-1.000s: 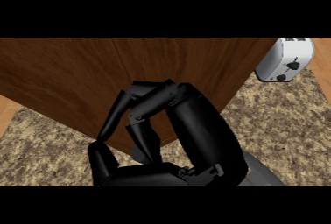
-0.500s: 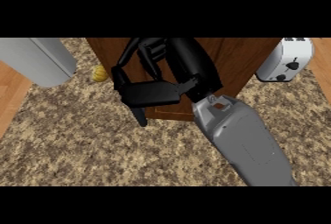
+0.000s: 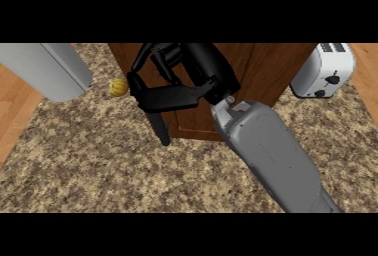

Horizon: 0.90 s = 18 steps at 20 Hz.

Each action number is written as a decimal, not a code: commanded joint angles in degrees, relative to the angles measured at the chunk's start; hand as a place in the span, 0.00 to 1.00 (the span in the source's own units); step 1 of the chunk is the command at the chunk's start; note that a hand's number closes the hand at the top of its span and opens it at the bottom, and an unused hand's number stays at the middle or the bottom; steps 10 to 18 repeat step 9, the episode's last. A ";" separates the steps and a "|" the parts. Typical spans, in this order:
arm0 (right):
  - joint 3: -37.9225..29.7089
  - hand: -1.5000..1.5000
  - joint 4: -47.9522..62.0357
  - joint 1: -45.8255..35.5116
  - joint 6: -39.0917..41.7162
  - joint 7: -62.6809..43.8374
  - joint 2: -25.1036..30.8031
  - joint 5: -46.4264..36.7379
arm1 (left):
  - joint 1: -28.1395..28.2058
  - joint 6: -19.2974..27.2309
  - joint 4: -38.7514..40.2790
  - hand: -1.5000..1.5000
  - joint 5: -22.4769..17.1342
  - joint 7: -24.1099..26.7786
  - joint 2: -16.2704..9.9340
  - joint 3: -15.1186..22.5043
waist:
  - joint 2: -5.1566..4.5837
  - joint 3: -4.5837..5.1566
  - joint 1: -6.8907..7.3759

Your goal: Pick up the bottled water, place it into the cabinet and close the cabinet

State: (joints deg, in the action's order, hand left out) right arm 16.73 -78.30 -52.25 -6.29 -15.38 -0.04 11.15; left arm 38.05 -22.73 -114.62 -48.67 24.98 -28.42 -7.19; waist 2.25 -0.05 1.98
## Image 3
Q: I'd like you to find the white toaster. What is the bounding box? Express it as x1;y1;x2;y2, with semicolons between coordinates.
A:
289;42;358;99

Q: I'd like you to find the brown wooden cabinet door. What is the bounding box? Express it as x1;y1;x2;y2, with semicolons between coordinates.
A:
108;42;320;143

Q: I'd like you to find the pale grey appliance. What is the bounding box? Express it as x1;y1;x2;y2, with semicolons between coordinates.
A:
0;42;95;103

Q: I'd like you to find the yellow cupcake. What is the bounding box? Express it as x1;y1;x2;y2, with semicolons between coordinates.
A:
108;78;131;98

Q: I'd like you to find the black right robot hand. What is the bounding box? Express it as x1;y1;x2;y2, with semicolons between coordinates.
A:
126;42;243;147

